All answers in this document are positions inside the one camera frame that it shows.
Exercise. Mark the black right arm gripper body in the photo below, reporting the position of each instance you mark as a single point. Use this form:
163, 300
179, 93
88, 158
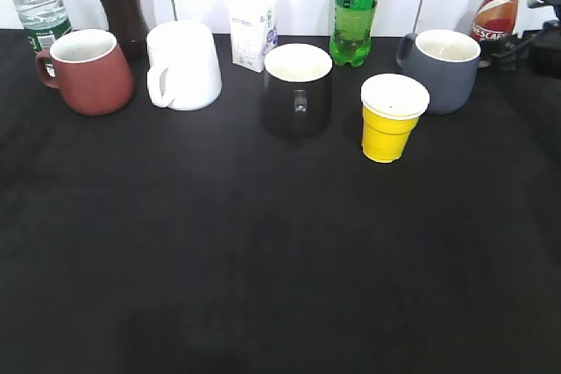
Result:
535, 52

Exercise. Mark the Nescafe coffee bottle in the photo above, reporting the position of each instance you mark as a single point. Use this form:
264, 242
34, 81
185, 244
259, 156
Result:
494, 20

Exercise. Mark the dark red ceramic mug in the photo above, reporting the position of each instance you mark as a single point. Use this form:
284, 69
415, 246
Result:
90, 70

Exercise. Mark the grey ceramic mug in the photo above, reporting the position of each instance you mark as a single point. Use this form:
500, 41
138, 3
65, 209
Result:
445, 63

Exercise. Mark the green sprite bottle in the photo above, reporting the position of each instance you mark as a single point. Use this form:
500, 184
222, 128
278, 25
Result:
351, 40

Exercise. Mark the black ceramic mug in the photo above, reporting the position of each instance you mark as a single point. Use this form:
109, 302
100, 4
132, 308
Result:
296, 99

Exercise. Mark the white ceramic mug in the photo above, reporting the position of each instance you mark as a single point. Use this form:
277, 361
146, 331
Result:
184, 71

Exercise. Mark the yellow paper cup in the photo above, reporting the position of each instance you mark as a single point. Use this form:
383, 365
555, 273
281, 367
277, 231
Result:
391, 107

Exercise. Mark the white milk carton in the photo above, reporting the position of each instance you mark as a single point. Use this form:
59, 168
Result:
254, 34

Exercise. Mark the cola bottle red label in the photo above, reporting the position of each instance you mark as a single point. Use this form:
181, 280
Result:
118, 2

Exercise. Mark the clear water bottle green label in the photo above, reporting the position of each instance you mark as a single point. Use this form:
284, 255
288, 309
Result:
44, 21

